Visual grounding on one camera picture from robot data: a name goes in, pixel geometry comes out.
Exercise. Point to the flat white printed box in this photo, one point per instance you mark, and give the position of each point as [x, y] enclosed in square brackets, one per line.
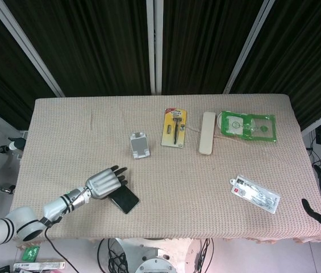
[38, 266]

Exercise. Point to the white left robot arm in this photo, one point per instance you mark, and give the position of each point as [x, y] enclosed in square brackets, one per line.
[21, 221]

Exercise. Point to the grey white robot base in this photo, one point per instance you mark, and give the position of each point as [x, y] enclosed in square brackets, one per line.
[154, 264]

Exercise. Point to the white phone stand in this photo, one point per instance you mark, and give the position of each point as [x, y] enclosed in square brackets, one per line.
[138, 145]

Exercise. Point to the yellow razor blister pack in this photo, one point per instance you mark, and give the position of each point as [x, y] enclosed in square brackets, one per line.
[166, 122]

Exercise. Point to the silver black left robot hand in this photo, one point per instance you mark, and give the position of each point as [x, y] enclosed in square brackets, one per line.
[103, 183]

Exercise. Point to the beige waffle tablecloth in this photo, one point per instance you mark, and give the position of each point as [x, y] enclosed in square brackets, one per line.
[205, 199]

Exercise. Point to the green white plastic package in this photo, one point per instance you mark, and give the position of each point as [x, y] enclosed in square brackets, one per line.
[234, 125]

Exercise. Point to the small green packet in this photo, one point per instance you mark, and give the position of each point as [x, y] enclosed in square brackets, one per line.
[31, 253]

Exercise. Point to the black smartphone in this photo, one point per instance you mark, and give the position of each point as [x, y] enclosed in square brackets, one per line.
[126, 200]

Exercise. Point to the beige long plastic case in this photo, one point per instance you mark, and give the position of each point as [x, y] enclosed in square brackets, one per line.
[207, 133]

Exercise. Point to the black pleated curtain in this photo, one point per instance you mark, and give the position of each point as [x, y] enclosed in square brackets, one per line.
[97, 45]

